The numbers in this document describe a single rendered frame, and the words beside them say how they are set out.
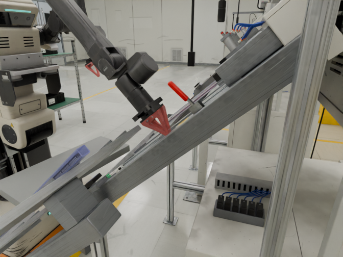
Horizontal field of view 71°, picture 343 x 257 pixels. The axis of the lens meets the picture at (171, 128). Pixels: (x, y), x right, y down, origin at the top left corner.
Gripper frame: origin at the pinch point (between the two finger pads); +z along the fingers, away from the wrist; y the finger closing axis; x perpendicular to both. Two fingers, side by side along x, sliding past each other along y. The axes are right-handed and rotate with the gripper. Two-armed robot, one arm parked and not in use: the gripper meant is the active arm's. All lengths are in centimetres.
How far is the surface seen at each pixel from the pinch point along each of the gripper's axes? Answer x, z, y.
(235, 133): 26, 49, 135
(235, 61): -27.0, -3.6, -6.0
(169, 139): -4.8, 1.1, -10.1
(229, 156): 9, 34, 49
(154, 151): 0.7, 1.1, -10.2
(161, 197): 88, 46, 82
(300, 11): -41.1, -3.4, -7.9
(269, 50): -33.4, -1.0, -5.9
